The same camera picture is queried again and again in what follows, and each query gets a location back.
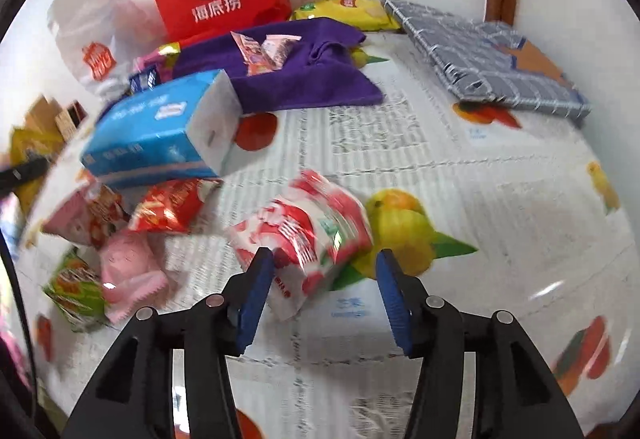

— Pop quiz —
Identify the red white strawberry snack packet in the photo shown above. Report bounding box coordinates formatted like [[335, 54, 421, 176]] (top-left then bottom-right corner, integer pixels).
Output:
[[227, 169, 375, 322]]

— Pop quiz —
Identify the patterned book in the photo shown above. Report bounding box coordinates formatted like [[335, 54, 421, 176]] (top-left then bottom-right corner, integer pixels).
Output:
[[55, 102, 88, 137]]

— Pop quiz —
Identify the small blue snack packet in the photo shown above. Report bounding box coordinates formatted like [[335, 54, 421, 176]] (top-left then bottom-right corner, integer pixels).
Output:
[[127, 66, 163, 95]]

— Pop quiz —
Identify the pink stick snack packet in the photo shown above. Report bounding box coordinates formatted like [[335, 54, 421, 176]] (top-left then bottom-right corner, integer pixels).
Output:
[[230, 31, 281, 77]]

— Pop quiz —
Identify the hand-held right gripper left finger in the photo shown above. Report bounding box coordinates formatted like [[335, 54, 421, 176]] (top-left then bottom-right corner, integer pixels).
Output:
[[62, 246, 276, 439]]

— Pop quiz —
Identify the wooden headboard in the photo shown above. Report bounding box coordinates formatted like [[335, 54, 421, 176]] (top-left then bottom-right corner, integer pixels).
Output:
[[22, 94, 76, 145]]

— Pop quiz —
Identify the plain pink snack packet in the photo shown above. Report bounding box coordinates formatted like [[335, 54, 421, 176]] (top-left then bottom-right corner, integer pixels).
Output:
[[97, 231, 171, 325]]

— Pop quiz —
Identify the white plastic bag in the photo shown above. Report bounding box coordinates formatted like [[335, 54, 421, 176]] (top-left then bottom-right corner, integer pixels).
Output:
[[47, 0, 171, 97]]

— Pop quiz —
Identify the yellow chip bag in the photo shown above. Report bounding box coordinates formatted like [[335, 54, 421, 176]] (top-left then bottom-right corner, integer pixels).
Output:
[[289, 0, 401, 32]]

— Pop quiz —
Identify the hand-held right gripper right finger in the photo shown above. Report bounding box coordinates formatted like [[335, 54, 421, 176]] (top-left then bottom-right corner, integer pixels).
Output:
[[375, 248, 586, 439]]

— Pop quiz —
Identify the large pink snack packet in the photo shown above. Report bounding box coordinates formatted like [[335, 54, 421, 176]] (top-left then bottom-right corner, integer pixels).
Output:
[[132, 42, 183, 72]]

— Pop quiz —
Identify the purple towel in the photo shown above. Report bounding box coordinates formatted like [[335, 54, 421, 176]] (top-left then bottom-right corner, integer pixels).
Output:
[[145, 16, 385, 115]]

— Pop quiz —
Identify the green snack packet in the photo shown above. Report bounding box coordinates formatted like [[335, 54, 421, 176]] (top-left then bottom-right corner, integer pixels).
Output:
[[41, 246, 113, 334]]

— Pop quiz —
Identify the pink printed snack packet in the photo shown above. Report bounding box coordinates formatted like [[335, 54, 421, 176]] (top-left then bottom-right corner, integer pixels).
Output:
[[40, 184, 131, 250]]

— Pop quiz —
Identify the pale pink snack packet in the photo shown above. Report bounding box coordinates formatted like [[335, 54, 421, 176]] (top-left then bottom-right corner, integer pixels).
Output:
[[260, 33, 303, 70]]

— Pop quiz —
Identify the grey checked folded cloth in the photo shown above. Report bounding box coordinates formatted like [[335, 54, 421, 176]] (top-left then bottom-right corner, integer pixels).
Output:
[[378, 0, 592, 122]]

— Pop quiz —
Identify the blue tissue pack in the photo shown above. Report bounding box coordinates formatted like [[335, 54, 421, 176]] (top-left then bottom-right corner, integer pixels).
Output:
[[80, 69, 244, 190]]

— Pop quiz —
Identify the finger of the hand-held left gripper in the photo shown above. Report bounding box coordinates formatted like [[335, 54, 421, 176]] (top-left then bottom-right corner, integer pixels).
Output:
[[0, 158, 53, 195]]

